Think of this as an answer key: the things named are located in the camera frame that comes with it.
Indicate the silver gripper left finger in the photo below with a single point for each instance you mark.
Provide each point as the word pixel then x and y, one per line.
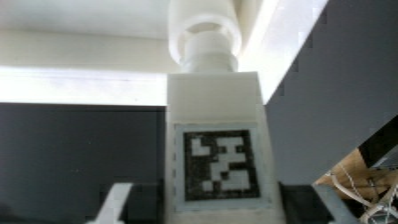
pixel 111 210

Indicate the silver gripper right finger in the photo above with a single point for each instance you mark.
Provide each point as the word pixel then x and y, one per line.
pixel 335 205

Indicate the white leg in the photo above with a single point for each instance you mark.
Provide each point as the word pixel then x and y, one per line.
pixel 222 185

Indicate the white square tabletop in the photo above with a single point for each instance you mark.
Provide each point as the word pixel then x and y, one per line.
pixel 85 47

